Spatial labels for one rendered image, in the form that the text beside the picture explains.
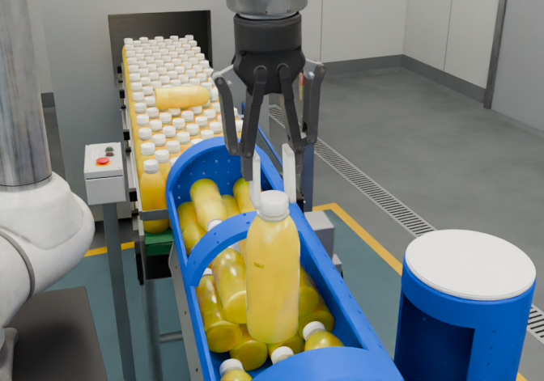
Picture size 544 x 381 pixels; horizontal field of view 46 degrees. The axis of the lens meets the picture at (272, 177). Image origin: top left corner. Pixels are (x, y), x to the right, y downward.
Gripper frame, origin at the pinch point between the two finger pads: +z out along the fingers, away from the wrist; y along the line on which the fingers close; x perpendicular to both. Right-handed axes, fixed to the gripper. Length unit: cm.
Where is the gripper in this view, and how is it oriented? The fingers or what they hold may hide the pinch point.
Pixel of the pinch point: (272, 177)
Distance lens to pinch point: 79.7
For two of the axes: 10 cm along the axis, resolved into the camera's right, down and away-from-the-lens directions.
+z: 0.3, 8.9, 4.5
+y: 9.6, -1.4, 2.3
